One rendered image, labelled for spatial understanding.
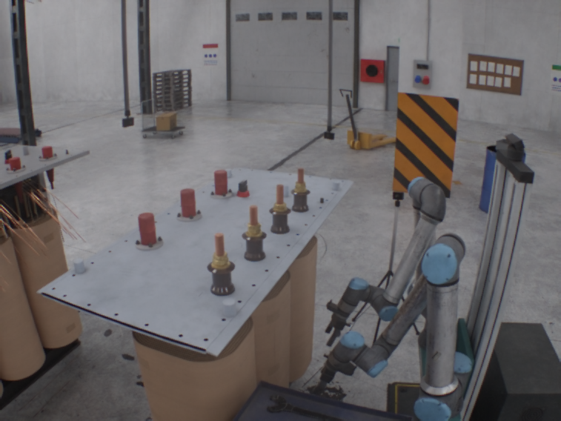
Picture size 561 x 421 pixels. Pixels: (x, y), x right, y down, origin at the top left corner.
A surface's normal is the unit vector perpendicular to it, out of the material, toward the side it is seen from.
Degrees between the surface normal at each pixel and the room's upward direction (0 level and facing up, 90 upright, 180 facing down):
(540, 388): 0
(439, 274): 83
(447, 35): 90
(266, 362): 90
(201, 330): 0
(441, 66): 90
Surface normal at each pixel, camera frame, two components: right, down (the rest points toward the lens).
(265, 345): 0.45, 0.32
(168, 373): -0.36, 0.34
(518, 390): 0.00, -0.93
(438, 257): -0.59, 0.17
